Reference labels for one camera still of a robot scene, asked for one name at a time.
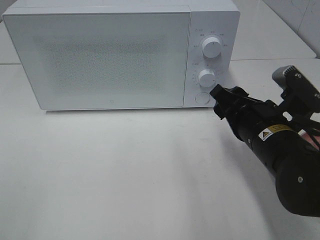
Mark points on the white upper microwave knob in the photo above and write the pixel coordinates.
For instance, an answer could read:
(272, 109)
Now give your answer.
(211, 47)

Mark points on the white microwave oven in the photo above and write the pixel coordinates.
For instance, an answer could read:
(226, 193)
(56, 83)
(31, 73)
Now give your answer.
(218, 18)

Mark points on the white microwave door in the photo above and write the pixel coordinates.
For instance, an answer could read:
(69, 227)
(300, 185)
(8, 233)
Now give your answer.
(103, 61)

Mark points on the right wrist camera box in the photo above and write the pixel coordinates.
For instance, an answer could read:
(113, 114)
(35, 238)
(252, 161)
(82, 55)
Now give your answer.
(299, 95)

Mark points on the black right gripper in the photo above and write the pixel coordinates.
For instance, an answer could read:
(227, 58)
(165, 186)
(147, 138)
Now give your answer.
(249, 118)

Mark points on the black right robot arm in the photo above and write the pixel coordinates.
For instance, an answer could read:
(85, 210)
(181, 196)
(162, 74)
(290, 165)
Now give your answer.
(292, 160)

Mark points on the round white door button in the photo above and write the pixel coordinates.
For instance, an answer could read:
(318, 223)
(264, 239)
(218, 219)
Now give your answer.
(202, 98)

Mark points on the white lower microwave knob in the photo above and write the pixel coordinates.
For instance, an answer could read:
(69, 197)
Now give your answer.
(206, 78)

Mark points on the white microwave knob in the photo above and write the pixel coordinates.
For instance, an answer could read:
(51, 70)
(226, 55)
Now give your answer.
(211, 47)
(206, 78)

